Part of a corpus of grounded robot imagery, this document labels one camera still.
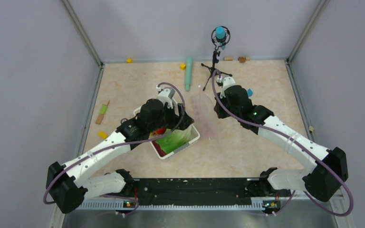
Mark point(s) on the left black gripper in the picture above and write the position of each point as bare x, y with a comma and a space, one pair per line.
182, 121

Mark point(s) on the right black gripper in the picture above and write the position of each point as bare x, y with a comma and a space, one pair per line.
217, 109

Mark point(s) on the clear pink zip top bag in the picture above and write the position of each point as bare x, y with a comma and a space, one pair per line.
205, 118

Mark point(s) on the green toy napa cabbage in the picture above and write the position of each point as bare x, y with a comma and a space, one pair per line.
175, 140

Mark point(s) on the red toy apple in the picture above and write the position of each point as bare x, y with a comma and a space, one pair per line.
161, 131

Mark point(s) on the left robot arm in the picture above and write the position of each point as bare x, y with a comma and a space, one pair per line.
68, 185

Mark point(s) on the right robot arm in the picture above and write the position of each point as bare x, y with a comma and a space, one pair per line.
320, 163

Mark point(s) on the white perforated plastic basket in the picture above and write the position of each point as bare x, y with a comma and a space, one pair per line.
150, 117

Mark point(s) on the dark red toy vegetable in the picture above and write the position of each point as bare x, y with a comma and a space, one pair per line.
158, 149

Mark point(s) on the black tripod microphone stand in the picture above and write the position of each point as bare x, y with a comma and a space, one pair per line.
215, 60

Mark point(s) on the teal cylindrical toy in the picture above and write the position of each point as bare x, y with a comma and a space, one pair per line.
188, 73

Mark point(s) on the yellow block near teal toy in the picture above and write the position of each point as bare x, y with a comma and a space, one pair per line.
182, 66

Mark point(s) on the tan wooden cylinder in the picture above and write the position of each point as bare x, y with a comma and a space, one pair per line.
228, 58

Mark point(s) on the brown wooden block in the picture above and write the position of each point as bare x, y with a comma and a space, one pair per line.
244, 59

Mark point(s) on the blue microphone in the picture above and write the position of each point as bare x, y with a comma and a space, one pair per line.
220, 37

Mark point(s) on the green and wood toy knife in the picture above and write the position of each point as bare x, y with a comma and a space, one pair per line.
102, 111

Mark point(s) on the yellow block left side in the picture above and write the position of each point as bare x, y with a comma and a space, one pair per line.
102, 135

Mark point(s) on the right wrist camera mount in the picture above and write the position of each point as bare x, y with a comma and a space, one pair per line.
225, 82

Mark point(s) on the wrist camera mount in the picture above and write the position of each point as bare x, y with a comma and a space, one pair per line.
225, 82
165, 95

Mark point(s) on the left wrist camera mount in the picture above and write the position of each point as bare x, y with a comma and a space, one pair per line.
165, 95

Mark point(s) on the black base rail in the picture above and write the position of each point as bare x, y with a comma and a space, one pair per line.
200, 191

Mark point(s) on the yellow block by wall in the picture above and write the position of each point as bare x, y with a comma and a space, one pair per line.
129, 60

